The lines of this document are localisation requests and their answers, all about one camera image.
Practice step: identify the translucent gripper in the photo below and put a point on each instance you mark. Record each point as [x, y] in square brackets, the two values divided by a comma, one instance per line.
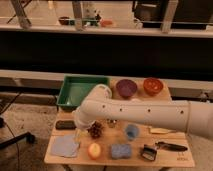
[79, 135]

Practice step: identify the black rectangular eraser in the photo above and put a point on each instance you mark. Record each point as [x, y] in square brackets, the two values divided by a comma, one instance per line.
[65, 125]

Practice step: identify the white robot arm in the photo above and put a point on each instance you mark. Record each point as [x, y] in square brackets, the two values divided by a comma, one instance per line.
[190, 117]

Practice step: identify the purple bowl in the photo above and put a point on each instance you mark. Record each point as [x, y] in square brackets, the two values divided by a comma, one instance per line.
[126, 88]

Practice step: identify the red-orange bowl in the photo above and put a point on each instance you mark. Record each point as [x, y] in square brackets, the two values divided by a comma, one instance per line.
[152, 86]

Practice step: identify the bunch of dark grapes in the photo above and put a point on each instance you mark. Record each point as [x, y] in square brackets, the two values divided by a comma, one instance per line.
[95, 130]

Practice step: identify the grey-blue cloth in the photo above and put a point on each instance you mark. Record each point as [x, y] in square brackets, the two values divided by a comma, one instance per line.
[65, 146]

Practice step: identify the yellow orange fruit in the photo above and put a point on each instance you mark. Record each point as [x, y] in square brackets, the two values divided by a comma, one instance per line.
[94, 151]

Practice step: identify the blue sponge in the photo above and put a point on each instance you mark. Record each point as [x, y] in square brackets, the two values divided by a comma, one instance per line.
[121, 151]

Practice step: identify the green plastic tray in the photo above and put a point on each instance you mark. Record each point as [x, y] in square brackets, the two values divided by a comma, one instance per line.
[75, 88]

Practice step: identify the blue plastic cup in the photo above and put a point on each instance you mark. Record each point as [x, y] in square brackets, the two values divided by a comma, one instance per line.
[131, 132]

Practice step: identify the black chair base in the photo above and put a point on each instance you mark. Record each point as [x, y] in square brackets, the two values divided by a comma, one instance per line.
[30, 138]

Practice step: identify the black handled peeler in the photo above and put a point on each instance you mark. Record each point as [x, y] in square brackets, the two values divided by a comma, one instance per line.
[171, 147]

